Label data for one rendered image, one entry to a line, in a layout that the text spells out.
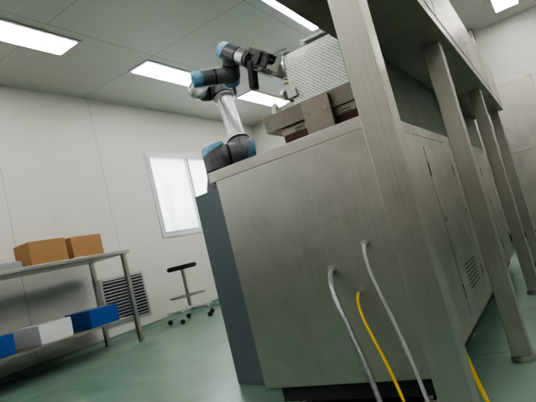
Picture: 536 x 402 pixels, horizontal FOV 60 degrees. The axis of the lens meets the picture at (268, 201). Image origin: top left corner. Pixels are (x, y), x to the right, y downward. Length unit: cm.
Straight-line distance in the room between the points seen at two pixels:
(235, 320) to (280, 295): 61
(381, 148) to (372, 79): 13
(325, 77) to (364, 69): 90
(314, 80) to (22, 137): 398
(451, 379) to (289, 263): 79
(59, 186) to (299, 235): 410
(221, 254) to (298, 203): 73
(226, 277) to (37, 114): 380
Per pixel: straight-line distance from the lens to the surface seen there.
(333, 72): 181
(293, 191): 155
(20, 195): 515
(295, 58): 190
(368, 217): 145
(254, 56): 205
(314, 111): 158
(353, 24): 96
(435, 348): 92
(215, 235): 219
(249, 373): 225
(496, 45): 744
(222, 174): 171
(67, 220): 534
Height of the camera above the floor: 58
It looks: 6 degrees up
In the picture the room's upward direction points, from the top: 14 degrees counter-clockwise
